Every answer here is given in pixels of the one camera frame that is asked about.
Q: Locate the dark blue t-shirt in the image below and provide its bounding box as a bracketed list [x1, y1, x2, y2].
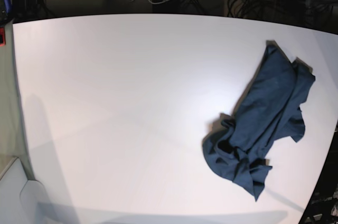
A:
[202, 42, 315, 200]

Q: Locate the red clamp at table edge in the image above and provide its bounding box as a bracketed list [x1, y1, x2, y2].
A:
[0, 27, 6, 46]

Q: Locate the blue handled tool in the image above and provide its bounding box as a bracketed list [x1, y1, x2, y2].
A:
[4, 0, 12, 14]

